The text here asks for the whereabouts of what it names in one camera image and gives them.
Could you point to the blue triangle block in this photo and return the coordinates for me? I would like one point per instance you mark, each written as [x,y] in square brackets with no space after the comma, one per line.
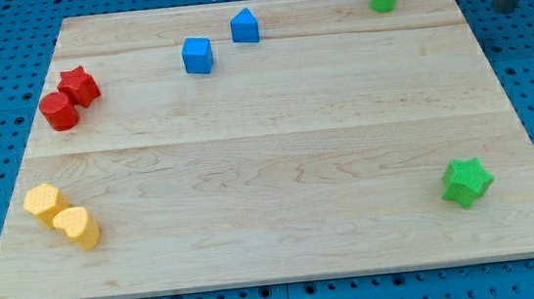
[245,27]

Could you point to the red star block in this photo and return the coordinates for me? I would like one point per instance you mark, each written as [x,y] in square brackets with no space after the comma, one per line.
[79,86]

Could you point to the green star block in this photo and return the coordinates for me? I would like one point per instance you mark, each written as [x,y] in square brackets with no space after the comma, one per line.
[465,181]

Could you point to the wooden board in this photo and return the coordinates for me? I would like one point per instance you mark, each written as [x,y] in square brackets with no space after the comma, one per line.
[315,153]

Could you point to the blue cube block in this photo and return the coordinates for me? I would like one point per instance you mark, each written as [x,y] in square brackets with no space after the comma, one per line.
[197,55]

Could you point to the yellow heart block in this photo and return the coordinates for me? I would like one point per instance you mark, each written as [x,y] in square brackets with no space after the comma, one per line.
[77,224]

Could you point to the red cylinder block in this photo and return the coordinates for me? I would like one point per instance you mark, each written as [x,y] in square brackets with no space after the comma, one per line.
[59,111]

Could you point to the yellow hexagon block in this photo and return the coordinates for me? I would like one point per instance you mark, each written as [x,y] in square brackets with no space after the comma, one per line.
[43,203]

